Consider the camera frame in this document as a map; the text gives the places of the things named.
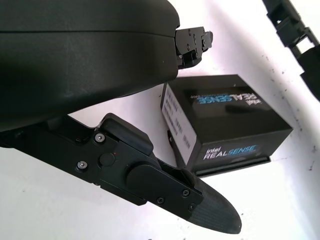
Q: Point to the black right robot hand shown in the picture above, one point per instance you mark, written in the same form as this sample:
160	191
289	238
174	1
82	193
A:
297	45

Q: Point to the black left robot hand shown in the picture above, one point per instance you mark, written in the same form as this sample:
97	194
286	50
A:
75	75

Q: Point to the black printed box lid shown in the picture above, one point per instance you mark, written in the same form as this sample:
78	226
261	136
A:
225	120

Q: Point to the black camera box base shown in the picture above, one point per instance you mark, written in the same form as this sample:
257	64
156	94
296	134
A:
232	166

